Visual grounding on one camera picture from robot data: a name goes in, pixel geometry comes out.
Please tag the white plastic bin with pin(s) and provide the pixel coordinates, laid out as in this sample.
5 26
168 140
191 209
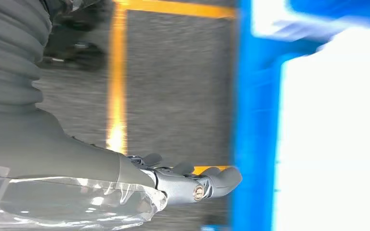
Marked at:
331 127

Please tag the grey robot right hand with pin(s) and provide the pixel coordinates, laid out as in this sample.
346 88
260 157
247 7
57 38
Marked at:
76 159

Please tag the blue metal shelf rack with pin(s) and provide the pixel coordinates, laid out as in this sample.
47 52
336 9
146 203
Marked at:
255 111

